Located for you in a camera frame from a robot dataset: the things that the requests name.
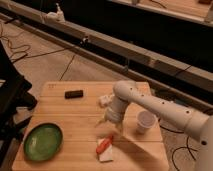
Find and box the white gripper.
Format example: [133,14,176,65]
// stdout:
[96,107,124,135]

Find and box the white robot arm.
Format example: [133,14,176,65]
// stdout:
[100,80,213,171]

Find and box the red pepper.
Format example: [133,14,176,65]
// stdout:
[96,135,114,154]

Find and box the green ceramic bowl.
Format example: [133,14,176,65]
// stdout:
[23,123,63,162]

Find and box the white folded napkin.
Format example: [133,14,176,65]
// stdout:
[97,139,113,162]

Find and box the white paper cup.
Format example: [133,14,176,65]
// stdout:
[137,111,156,134]

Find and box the small black rectangular block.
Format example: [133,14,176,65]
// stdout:
[65,90,83,99]

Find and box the black chair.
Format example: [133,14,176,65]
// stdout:
[0,41,37,166]

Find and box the black floor cable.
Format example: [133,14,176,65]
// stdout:
[159,123,201,171]

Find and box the long metal rail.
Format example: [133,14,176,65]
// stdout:
[0,0,213,115]

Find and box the white object on rail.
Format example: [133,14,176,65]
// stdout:
[43,4,65,22]

